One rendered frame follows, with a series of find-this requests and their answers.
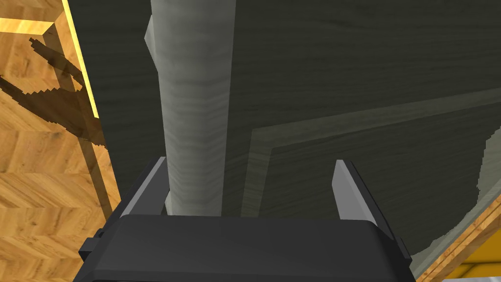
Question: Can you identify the grey bar handle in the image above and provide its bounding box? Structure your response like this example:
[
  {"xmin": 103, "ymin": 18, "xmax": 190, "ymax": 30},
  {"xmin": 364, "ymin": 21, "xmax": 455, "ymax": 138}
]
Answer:
[{"xmin": 144, "ymin": 0, "xmax": 237, "ymax": 217}]

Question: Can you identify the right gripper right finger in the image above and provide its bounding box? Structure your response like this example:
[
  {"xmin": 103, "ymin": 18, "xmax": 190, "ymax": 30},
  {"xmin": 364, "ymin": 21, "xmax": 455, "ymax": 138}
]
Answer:
[{"xmin": 332, "ymin": 159, "xmax": 412, "ymax": 260}]

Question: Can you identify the dark grey cupboard door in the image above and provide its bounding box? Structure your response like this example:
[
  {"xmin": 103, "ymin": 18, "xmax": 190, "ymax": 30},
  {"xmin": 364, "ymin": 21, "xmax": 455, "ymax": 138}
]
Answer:
[{"xmin": 67, "ymin": 0, "xmax": 501, "ymax": 256}]

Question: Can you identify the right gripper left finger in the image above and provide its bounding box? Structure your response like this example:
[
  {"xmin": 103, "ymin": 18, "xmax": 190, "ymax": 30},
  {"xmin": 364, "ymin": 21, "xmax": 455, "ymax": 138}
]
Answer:
[{"xmin": 111, "ymin": 156, "xmax": 171, "ymax": 222}]

